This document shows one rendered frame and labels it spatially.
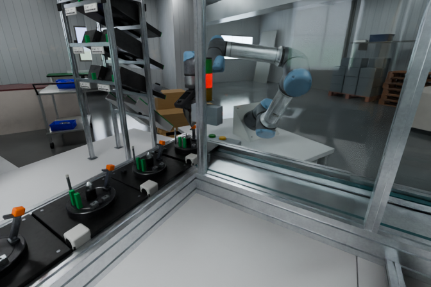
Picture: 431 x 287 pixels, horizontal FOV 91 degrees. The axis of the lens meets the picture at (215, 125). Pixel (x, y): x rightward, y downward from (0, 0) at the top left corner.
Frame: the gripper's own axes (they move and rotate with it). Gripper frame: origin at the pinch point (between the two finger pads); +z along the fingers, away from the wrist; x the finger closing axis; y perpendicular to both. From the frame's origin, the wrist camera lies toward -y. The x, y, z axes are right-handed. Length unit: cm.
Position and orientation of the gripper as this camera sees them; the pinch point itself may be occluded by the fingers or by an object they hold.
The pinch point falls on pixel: (190, 124)
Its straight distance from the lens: 108.5
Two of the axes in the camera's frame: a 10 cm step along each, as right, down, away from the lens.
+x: -8.6, -1.7, 4.8
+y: 5.1, -2.7, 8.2
